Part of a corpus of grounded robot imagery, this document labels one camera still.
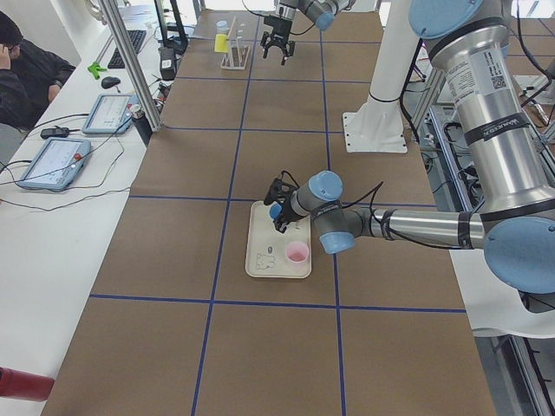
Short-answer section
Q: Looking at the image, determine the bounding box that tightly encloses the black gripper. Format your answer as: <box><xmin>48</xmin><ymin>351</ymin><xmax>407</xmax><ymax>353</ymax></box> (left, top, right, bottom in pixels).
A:
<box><xmin>264</xmin><ymin>172</ymin><xmax>299</xmax><ymax>234</ymax></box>
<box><xmin>260</xmin><ymin>15</ymin><xmax>295</xmax><ymax>66</ymax></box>

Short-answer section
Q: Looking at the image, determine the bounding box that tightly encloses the blue ikea cup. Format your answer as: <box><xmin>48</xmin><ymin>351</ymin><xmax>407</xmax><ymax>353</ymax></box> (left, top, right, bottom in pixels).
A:
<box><xmin>269</xmin><ymin>204</ymin><xmax>282</xmax><ymax>219</ymax></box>

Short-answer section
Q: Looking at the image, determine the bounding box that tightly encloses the pink ikea cup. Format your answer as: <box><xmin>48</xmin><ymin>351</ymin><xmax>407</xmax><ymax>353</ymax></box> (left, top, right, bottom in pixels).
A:
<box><xmin>284</xmin><ymin>241</ymin><xmax>310</xmax><ymax>265</ymax></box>

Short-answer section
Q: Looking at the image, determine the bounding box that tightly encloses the yellow ikea cup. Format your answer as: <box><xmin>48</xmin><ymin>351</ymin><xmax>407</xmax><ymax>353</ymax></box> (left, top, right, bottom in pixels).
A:
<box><xmin>214</xmin><ymin>34</ymin><xmax>229</xmax><ymax>54</ymax></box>

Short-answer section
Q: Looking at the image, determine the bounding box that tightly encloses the blue ikea cup corner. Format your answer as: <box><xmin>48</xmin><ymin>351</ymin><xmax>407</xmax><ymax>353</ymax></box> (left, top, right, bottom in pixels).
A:
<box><xmin>216</xmin><ymin>20</ymin><xmax>229</xmax><ymax>35</ymax></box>

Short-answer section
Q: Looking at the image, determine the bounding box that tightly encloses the cream plastic tray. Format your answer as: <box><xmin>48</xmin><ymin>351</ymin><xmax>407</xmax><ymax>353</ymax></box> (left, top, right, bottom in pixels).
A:
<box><xmin>245</xmin><ymin>201</ymin><xmax>311</xmax><ymax>279</ymax></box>

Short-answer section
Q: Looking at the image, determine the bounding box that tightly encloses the black computer monitor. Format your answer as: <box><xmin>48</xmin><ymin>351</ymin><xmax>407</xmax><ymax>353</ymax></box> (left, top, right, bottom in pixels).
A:
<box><xmin>153</xmin><ymin>0</ymin><xmax>191</xmax><ymax>55</ymax></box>

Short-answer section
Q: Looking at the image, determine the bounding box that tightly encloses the black keyboard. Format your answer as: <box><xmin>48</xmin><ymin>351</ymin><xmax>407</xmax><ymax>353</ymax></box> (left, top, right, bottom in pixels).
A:
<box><xmin>107</xmin><ymin>29</ymin><xmax>148</xmax><ymax>70</ymax></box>

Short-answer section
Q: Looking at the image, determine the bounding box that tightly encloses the black computer mouse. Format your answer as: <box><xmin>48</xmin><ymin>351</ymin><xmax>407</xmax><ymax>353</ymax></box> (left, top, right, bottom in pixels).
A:
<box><xmin>101</xmin><ymin>76</ymin><xmax>121</xmax><ymax>89</ymax></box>

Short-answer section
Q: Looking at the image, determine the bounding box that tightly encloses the far blue teach pendant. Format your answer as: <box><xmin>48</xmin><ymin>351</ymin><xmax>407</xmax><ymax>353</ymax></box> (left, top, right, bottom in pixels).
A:
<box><xmin>82</xmin><ymin>94</ymin><xmax>137</xmax><ymax>134</ymax></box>

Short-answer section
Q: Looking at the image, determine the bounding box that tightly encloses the blue teach pendant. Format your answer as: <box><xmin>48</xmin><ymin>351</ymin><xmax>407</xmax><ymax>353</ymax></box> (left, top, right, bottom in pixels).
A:
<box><xmin>82</xmin><ymin>94</ymin><xmax>137</xmax><ymax>134</ymax></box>
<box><xmin>16</xmin><ymin>137</ymin><xmax>92</xmax><ymax>192</ymax></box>

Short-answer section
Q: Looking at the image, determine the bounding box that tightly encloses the green plastic tool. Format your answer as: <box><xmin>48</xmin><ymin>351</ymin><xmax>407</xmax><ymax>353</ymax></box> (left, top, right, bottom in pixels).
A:
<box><xmin>88</xmin><ymin>62</ymin><xmax>108</xmax><ymax>80</ymax></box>

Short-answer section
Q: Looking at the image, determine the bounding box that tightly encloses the white plastic chair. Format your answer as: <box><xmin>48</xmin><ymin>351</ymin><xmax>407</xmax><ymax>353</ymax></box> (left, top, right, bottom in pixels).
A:
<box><xmin>450</xmin><ymin>250</ymin><xmax>554</xmax><ymax>339</ymax></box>

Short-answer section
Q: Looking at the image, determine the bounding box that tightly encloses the black power adapter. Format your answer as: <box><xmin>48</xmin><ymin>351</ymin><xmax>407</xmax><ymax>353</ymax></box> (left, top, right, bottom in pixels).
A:
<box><xmin>40</xmin><ymin>127</ymin><xmax>71</xmax><ymax>140</ymax></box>

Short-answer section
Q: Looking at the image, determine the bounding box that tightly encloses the near blue teach pendant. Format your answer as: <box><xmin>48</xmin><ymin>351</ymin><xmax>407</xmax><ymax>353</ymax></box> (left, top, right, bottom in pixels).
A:
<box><xmin>16</xmin><ymin>137</ymin><xmax>92</xmax><ymax>192</ymax></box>

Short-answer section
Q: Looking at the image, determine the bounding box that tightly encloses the seated person black jacket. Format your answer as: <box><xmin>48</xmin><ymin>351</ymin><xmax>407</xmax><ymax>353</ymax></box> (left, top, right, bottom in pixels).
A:
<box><xmin>1</xmin><ymin>13</ymin><xmax>75</xmax><ymax>130</ymax></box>

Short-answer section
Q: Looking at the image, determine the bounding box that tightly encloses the red fire extinguisher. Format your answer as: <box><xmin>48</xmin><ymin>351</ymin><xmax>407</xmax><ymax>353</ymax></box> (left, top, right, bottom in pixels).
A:
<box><xmin>1</xmin><ymin>367</ymin><xmax>55</xmax><ymax>402</ymax></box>

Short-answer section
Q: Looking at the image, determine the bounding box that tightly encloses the white wire cup rack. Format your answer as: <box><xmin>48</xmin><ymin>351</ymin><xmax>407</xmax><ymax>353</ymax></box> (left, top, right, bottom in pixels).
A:
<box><xmin>220</xmin><ymin>17</ymin><xmax>250</xmax><ymax>70</ymax></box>

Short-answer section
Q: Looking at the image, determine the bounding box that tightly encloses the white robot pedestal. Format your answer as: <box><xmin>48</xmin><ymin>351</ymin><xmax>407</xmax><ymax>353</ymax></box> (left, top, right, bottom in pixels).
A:
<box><xmin>343</xmin><ymin>0</ymin><xmax>421</xmax><ymax>153</ymax></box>

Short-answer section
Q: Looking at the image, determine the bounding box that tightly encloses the aluminium frame post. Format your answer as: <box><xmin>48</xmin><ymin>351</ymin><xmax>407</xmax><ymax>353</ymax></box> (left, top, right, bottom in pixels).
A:
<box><xmin>98</xmin><ymin>0</ymin><xmax>161</xmax><ymax>132</ymax></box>

